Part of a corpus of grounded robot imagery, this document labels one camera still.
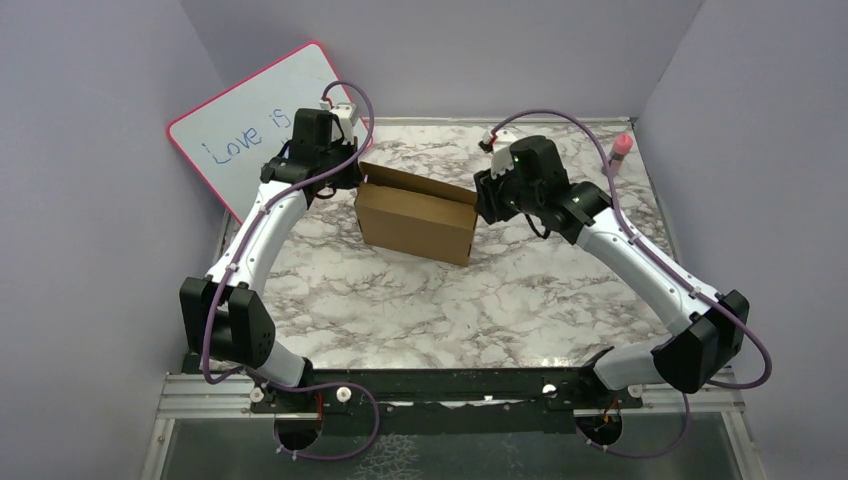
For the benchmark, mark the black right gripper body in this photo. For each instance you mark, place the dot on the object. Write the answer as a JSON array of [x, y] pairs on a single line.
[[503, 198]]

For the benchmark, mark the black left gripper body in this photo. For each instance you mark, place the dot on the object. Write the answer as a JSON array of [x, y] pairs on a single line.
[[338, 154]]

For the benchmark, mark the brown cardboard box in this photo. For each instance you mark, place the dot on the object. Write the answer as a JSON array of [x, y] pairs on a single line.
[[415, 215]]

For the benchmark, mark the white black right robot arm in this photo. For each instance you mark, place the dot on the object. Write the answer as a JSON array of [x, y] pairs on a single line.
[[700, 337]]

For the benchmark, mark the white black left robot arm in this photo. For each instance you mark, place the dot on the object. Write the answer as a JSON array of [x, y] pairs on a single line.
[[225, 319]]

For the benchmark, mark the pink framed whiteboard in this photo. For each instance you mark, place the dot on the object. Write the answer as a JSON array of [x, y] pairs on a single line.
[[230, 137]]

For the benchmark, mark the pink capped marker bottle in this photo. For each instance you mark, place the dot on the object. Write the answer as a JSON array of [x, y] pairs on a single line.
[[620, 148]]

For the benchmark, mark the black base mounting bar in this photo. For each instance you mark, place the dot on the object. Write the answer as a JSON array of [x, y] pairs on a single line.
[[357, 402]]

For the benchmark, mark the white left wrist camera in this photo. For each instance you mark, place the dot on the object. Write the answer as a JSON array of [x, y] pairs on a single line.
[[344, 117]]

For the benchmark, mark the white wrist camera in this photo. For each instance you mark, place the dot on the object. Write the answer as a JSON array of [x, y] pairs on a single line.
[[344, 117], [497, 145]]

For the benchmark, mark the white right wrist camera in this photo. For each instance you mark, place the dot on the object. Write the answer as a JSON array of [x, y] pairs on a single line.
[[497, 145]]

